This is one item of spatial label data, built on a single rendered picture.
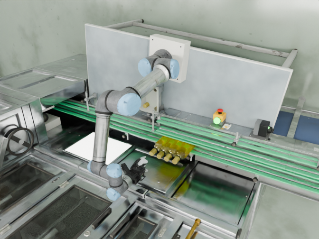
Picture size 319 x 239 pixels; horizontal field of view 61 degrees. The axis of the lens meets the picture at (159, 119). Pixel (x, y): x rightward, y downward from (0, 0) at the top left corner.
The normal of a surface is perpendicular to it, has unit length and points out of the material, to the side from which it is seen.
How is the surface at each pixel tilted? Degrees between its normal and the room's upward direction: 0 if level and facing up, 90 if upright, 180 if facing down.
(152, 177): 90
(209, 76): 0
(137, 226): 90
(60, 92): 90
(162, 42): 4
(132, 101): 78
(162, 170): 90
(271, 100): 0
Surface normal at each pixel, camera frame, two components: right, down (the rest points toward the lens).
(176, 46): -0.57, 0.40
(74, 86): 0.86, 0.24
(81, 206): 0.00, -0.88
